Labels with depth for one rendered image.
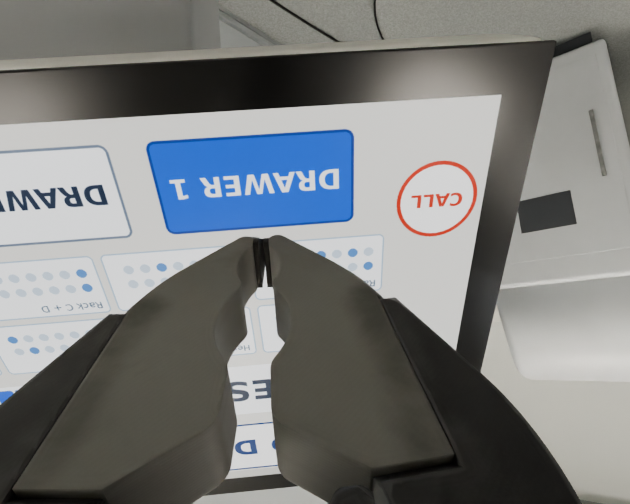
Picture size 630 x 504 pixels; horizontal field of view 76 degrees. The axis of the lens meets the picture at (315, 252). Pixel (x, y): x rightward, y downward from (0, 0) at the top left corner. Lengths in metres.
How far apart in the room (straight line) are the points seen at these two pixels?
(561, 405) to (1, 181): 3.58
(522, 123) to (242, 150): 0.13
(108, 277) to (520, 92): 0.22
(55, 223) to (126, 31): 0.17
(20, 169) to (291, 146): 0.12
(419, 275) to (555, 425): 3.47
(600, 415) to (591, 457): 0.30
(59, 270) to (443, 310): 0.21
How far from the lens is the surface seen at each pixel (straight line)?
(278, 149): 0.19
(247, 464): 0.34
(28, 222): 0.24
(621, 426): 3.61
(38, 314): 0.27
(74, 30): 0.37
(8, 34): 0.39
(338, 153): 0.19
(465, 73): 0.20
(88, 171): 0.21
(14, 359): 0.30
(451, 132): 0.20
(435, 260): 0.23
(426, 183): 0.21
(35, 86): 0.21
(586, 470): 3.74
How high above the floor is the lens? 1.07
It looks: 10 degrees down
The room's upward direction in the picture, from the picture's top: 175 degrees clockwise
